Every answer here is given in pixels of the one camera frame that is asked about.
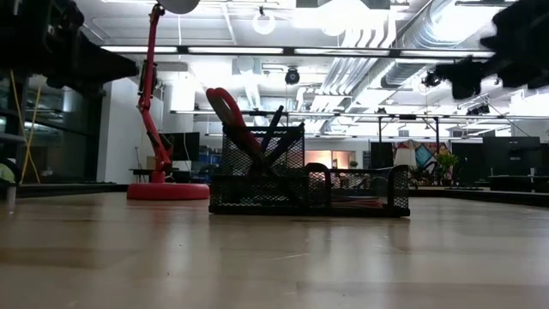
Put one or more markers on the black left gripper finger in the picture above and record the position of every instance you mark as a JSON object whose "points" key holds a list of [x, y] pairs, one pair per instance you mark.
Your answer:
{"points": [[107, 64]]}

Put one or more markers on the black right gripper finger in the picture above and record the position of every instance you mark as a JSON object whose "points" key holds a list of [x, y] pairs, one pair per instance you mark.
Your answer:
{"points": [[465, 77]]}

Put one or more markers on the black pen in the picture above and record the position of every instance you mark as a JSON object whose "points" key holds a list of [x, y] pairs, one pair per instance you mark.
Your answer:
{"points": [[274, 126], [287, 139]]}

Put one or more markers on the black mesh desk organizer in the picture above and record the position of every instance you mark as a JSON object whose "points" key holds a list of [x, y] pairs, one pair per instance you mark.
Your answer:
{"points": [[257, 193]]}

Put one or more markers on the black ceiling light cluster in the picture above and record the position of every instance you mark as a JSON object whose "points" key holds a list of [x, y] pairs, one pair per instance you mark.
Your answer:
{"points": [[430, 79]]}

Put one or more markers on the black track lights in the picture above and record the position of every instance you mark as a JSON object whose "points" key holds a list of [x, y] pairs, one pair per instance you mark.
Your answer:
{"points": [[478, 110]]}

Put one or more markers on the green potted plant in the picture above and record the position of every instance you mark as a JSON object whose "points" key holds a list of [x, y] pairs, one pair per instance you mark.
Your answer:
{"points": [[447, 163]]}

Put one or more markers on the distant dark desk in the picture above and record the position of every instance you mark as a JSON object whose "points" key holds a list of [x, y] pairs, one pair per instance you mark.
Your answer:
{"points": [[514, 182]]}

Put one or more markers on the red desk lamp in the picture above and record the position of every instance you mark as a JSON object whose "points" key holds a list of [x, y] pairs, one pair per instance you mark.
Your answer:
{"points": [[167, 192]]}

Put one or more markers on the black overhead crossbeam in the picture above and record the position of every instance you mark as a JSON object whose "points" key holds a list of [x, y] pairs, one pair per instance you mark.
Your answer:
{"points": [[288, 51]]}

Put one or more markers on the colourful wall hanging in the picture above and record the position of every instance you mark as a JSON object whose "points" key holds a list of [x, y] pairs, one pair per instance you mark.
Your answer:
{"points": [[424, 154]]}

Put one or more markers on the white frame standoff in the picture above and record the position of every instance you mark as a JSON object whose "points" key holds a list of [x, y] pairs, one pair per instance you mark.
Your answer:
{"points": [[10, 195]]}

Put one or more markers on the black hanging camera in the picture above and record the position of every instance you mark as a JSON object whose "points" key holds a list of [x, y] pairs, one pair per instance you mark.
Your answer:
{"points": [[292, 77]]}

